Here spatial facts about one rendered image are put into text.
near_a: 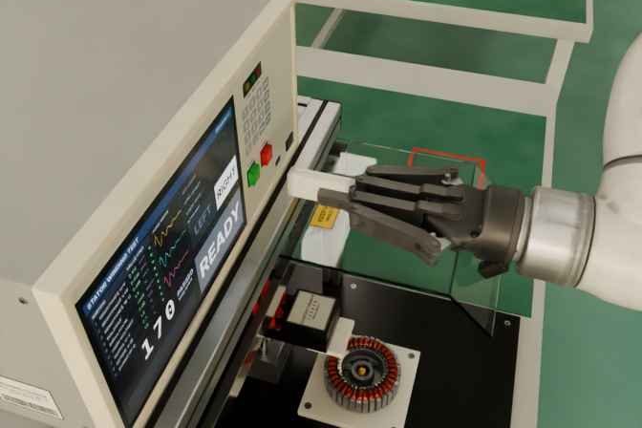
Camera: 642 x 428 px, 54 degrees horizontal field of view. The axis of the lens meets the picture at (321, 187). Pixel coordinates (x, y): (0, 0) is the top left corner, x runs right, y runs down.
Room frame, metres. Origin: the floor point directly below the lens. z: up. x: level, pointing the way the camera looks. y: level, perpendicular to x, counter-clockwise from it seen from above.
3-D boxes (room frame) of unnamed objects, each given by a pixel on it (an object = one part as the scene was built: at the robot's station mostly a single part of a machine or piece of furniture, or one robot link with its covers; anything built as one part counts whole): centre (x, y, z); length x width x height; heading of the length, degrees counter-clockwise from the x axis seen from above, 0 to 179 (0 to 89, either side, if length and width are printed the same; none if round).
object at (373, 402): (0.52, -0.06, 0.80); 0.11 x 0.11 x 0.04
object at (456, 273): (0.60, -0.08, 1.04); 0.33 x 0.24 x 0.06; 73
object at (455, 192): (0.48, -0.09, 1.18); 0.11 x 0.01 x 0.04; 71
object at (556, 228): (0.43, -0.22, 1.18); 0.09 x 0.06 x 0.09; 163
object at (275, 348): (0.56, 0.08, 0.80); 0.07 x 0.05 x 0.06; 163
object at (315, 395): (0.52, -0.06, 0.78); 0.15 x 0.15 x 0.01; 73
